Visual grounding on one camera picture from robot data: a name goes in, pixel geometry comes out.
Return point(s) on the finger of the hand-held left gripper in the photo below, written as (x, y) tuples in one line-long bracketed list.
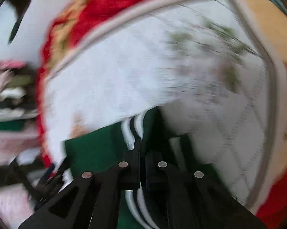
[(55, 179)]

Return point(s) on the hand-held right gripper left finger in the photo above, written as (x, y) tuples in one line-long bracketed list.
[(133, 167)]

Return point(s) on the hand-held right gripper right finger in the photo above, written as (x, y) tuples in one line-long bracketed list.
[(153, 171)]

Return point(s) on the green white varsity jacket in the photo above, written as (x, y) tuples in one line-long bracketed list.
[(98, 148)]

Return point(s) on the pile of hanging clothes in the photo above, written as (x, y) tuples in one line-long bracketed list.
[(12, 95)]

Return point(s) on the white quilted floral mat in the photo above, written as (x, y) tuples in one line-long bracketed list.
[(133, 76)]

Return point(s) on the black mesh fabric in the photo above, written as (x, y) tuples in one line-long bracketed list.
[(21, 2)]

